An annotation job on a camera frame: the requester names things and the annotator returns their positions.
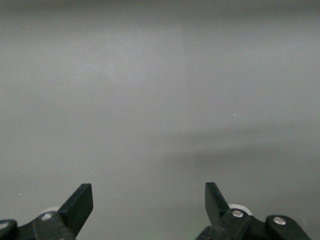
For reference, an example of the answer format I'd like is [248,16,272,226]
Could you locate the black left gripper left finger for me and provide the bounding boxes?
[0,183,94,240]

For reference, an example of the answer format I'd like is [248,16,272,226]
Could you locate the dark grey table mat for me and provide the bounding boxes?
[0,0,320,240]

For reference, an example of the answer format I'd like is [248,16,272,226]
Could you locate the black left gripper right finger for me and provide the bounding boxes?
[193,181,312,240]

